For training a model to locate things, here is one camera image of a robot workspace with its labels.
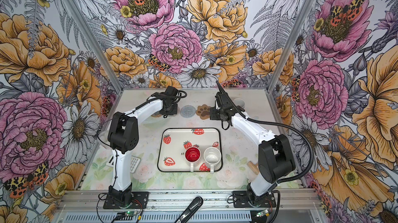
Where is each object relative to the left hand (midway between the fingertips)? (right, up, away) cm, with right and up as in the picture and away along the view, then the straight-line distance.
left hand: (170, 115), depth 99 cm
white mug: (+26, -22, -12) cm, 36 cm away
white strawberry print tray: (+3, -17, -5) cm, 17 cm away
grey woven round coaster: (+10, +2, +9) cm, 14 cm away
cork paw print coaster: (+21, +2, +9) cm, 23 cm away
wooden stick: (+48, -26, -16) cm, 57 cm away
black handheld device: (+16, -39, -32) cm, 52 cm away
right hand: (+27, -1, -10) cm, 29 cm away
